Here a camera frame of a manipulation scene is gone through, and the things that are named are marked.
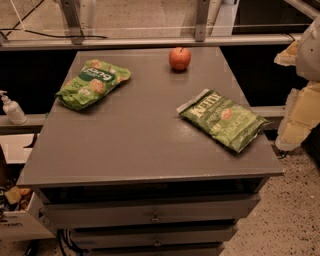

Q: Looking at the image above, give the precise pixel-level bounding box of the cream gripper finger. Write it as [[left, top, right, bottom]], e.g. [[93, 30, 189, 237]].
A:
[[274, 40, 300, 66], [275, 81, 320, 151]]

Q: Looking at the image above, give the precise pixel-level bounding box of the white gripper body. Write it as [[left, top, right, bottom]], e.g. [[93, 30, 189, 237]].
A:
[[296, 15, 320, 81]]

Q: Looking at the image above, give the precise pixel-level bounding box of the green rice chip bag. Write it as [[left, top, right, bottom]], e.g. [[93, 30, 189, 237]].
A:
[[56, 59, 131, 110]]

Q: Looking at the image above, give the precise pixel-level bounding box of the green Kettle chip bag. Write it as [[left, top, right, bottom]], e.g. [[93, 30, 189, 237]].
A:
[[177, 89, 269, 153]]

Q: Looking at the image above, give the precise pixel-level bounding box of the red apple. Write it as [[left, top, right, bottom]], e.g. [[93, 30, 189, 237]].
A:
[[169, 47, 191, 71]]

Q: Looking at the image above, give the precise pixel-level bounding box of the grey drawer cabinet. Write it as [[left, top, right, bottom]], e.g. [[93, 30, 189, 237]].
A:
[[19, 47, 282, 256]]

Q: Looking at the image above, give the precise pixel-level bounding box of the white pump bottle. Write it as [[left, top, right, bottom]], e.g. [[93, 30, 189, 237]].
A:
[[0, 90, 27, 125]]

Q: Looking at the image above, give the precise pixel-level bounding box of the white cardboard box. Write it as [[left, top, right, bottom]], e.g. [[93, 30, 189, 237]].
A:
[[0, 134, 56, 241]]

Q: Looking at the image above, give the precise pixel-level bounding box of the right metal bracket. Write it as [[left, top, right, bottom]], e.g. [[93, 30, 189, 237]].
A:
[[194, 0, 210, 42]]

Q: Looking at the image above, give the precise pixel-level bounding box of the metal bracket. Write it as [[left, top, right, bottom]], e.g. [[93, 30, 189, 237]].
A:
[[60, 0, 84, 45], [194, 0, 210, 42]]

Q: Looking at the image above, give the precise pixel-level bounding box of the top drawer handle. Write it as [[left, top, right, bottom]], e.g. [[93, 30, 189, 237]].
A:
[[150, 212, 160, 223]]

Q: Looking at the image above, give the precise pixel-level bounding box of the drawer handle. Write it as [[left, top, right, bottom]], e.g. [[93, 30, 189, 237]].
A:
[[153, 238, 162, 247], [150, 212, 160, 223]]

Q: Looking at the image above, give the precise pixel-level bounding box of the left metal bracket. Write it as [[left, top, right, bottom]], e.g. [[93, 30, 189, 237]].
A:
[[60, 0, 84, 45]]

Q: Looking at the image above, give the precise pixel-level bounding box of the black cable on floor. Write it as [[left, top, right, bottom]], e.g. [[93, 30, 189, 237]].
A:
[[0, 0, 109, 40]]

